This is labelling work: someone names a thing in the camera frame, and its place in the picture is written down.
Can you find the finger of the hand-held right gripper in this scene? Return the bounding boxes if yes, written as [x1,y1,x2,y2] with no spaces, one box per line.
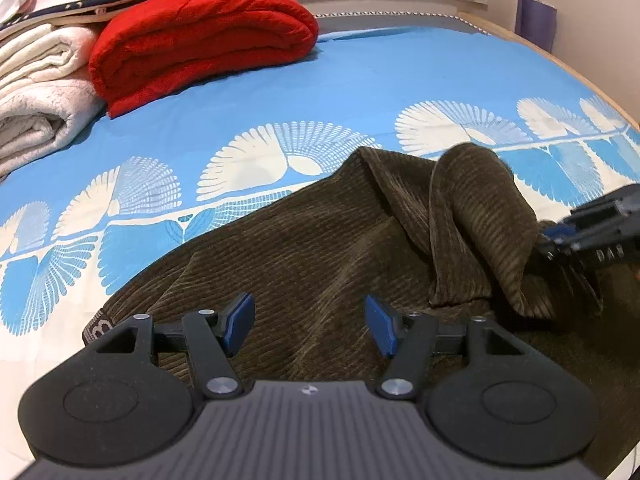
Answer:
[537,217,596,262]

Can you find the white fleece folded blanket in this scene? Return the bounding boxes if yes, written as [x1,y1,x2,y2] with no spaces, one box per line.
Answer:
[0,77,107,177]

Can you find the brown corduroy pants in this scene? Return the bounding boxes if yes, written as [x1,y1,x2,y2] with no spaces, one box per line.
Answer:
[82,142,640,461]

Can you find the purple wall panel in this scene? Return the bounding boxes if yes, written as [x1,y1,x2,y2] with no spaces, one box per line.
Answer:
[515,0,557,54]

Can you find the red folded blanket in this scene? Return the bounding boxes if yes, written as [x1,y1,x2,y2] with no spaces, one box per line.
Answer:
[89,0,319,119]

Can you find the white headboard shelf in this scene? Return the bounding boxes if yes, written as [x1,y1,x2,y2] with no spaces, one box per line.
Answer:
[287,0,490,33]

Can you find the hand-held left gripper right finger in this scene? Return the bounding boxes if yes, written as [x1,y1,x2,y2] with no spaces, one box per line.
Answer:
[364,294,531,400]

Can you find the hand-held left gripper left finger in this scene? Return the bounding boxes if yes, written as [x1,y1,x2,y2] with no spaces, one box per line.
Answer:
[82,292,257,401]

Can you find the blue white patterned bed sheet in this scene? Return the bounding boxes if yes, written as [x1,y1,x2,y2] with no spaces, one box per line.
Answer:
[0,25,640,480]

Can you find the wooden bed frame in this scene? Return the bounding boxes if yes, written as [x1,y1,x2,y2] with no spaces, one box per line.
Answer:
[457,10,640,128]

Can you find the cream folded blanket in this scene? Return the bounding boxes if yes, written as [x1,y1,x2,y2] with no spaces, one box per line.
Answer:
[0,22,99,97]

